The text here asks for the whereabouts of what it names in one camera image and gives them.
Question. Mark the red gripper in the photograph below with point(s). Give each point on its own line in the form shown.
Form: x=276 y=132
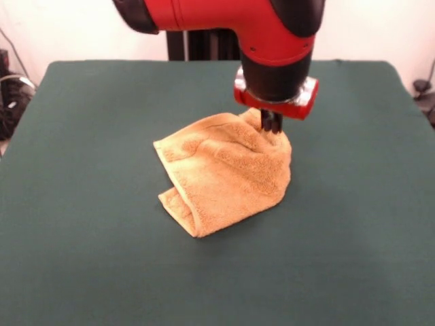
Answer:
x=299 y=112

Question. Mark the tan terry towel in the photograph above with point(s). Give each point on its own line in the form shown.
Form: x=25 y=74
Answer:
x=224 y=176

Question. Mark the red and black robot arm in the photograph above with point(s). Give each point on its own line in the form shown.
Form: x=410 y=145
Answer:
x=265 y=27

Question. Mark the black rounded floor base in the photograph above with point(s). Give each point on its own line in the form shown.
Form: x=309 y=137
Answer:
x=422 y=86
x=13 y=112

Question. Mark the dark green table cloth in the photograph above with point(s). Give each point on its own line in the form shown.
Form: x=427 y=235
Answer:
x=85 y=203

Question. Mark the small black box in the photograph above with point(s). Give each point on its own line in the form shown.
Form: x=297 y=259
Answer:
x=3 y=61

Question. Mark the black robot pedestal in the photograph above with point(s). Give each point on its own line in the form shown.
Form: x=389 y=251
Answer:
x=176 y=47

